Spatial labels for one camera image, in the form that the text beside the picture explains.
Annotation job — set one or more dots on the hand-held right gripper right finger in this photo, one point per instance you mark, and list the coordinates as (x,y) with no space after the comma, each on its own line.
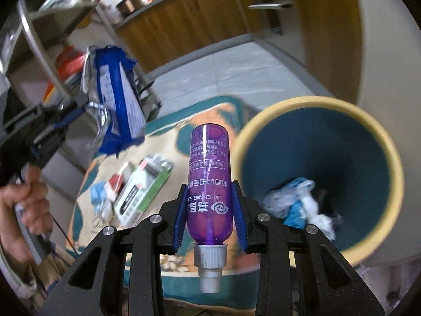
(239,217)

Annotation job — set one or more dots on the tall wooden cabinet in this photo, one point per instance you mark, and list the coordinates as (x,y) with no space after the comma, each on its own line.
(329,23)

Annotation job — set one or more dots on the small red white box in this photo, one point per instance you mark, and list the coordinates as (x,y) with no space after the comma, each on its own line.
(115,180)

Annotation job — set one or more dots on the blue face mask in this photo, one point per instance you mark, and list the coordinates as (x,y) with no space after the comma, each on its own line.
(98,197)

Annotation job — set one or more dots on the blue foil packet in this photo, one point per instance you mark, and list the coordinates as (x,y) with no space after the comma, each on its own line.
(111,105)

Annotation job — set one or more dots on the green white box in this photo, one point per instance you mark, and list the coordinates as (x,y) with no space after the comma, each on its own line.
(138,191)

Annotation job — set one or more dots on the yellow rimmed teal waste bin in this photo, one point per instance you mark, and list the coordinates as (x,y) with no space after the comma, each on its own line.
(329,144)

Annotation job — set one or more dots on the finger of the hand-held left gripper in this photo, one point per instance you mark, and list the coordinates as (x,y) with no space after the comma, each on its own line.
(65,118)
(65,104)

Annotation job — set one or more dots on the white plastic bag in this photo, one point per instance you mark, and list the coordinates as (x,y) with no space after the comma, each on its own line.
(319,217)

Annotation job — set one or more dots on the teal orange patterned cushion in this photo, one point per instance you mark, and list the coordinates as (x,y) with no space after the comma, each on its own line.
(164,144)

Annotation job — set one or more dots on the yellow plastic item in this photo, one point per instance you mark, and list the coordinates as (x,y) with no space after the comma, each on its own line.
(49,91)

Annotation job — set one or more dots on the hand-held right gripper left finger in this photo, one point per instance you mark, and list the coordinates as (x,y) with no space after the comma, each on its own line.
(180,217)

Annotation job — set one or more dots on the purple plastic bottle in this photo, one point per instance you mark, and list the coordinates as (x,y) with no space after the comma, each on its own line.
(209,171)

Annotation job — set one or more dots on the person's left forearm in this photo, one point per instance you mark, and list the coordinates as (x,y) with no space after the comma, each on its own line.
(13,243)

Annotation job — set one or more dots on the built-in steel oven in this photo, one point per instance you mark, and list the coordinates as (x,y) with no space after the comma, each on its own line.
(269,5)

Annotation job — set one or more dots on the wooden kitchen base cabinets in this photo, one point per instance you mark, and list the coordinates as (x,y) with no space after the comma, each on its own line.
(197,23)

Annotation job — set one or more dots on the person's left hand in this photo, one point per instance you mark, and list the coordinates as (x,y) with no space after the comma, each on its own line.
(31,200)

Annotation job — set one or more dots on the dark rice cooker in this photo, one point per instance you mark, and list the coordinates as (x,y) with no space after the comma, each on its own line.
(128,5)

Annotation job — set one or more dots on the metal shelf rack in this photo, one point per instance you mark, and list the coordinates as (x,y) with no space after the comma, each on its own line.
(39,46)

